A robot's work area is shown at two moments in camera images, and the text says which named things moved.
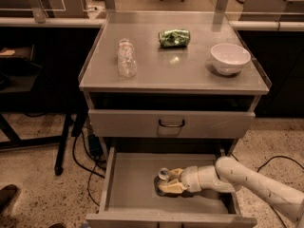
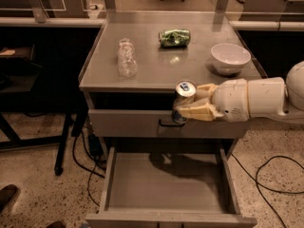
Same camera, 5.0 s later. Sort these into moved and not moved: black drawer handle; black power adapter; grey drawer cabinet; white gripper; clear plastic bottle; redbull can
Moved: redbull can; white gripper
Not moved: black power adapter; clear plastic bottle; black drawer handle; grey drawer cabinet
